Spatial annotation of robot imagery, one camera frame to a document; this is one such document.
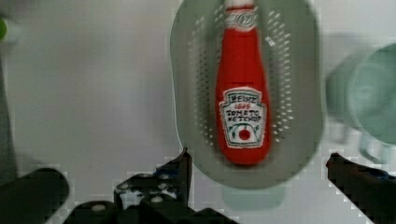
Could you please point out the red ketchup bottle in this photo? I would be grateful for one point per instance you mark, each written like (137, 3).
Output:
(242, 99)

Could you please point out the green mug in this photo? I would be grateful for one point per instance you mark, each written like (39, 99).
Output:
(360, 93)

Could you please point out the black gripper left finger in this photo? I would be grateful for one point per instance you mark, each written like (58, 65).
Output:
(160, 197)

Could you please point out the green lime toy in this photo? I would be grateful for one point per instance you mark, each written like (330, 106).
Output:
(3, 29)

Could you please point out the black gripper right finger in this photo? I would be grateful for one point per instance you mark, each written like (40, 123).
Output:
(371, 190)

